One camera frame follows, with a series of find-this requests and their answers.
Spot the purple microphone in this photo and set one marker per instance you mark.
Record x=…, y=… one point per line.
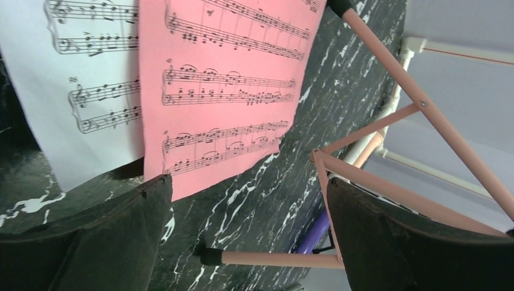
x=320, y=227

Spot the pink music stand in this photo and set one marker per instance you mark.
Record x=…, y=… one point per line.
x=449, y=52

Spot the pink microphone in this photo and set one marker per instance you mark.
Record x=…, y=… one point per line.
x=366, y=150

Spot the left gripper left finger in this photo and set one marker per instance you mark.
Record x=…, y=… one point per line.
x=110, y=246

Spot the black tripod mic stand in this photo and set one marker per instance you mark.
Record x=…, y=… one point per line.
x=330, y=246

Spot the pink sheet music page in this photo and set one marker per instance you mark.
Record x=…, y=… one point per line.
x=220, y=84

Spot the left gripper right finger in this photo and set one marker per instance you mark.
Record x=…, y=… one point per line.
x=385, y=247

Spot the white sheet music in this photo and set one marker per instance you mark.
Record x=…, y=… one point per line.
x=74, y=67

